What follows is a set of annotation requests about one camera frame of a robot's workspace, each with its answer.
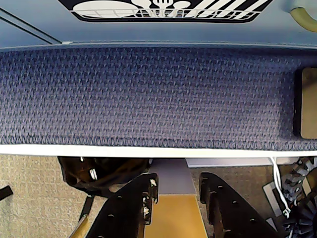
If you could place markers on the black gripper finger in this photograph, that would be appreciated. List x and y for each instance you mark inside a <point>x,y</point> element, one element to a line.
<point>230,210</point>
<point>123,210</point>

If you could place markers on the black bag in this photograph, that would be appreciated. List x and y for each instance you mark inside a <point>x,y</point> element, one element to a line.
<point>109,173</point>

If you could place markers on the wooden stick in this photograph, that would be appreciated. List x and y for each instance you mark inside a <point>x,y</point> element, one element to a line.
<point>80,226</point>

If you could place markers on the yellow wooden board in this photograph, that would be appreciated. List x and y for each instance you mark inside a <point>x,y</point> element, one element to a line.
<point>175,218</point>

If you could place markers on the grey plastic gear parts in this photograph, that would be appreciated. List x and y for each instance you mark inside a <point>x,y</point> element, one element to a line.
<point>299,193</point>

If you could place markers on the blue woven placemat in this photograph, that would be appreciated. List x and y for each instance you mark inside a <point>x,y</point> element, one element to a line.
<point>148,99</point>

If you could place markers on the tan board with black edge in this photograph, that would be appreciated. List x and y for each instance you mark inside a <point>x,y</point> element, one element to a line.
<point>308,104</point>

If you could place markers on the black white dish rack sticker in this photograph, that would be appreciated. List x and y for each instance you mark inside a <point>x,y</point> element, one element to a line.
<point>161,11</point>

